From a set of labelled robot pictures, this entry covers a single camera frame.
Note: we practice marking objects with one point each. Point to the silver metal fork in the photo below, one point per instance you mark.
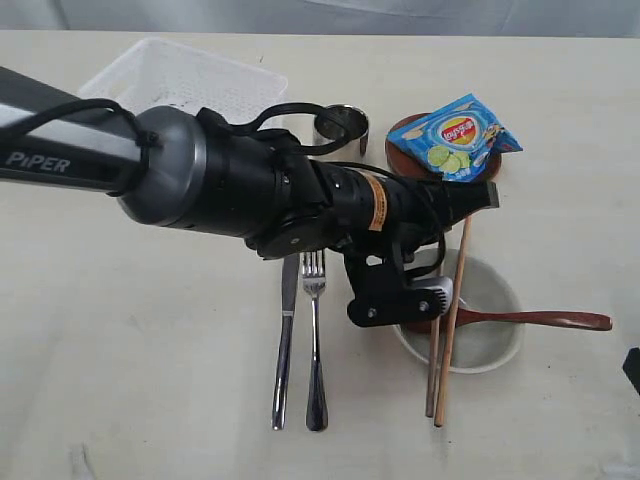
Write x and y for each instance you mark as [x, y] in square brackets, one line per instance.
[314, 284]

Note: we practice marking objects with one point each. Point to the wooden chopstick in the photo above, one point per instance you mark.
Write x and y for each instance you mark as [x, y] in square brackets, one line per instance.
[439, 418]
[432, 372]

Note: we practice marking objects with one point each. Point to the dark foil packet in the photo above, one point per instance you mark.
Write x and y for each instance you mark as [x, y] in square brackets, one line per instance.
[357, 124]

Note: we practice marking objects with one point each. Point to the brown wooden plate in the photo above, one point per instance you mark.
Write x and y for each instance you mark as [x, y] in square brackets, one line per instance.
[400, 160]

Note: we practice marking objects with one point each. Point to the brown wooden spoon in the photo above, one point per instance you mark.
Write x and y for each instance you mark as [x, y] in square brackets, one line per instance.
[561, 319]

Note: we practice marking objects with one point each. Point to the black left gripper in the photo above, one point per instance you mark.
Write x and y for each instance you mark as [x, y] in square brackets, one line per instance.
[366, 214]

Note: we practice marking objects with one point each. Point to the white perforated plastic basket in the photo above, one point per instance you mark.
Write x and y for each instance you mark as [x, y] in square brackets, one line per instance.
[156, 72]

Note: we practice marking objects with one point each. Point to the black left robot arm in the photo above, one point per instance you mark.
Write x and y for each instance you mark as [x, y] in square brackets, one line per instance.
[267, 182]

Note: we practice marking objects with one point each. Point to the blue chips bag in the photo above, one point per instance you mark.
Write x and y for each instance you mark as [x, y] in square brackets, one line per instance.
[455, 140]

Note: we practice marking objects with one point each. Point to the silver table knife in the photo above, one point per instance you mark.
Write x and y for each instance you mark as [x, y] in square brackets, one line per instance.
[289, 283]

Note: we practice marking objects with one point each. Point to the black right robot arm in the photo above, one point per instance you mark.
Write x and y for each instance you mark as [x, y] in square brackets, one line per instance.
[631, 367]

